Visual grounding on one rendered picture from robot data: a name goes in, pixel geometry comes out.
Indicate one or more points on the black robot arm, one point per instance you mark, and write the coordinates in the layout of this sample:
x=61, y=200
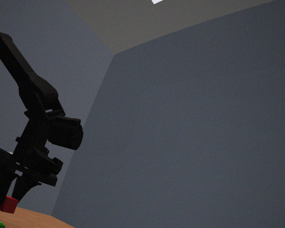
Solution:
x=38, y=95

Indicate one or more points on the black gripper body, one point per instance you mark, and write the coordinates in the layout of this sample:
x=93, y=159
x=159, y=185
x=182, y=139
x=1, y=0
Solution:
x=8, y=161

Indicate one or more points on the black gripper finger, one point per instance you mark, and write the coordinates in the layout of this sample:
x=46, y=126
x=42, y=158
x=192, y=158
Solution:
x=6, y=178
x=22, y=186

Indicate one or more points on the red block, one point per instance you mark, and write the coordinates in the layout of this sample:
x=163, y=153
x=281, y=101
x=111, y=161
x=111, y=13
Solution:
x=9, y=205

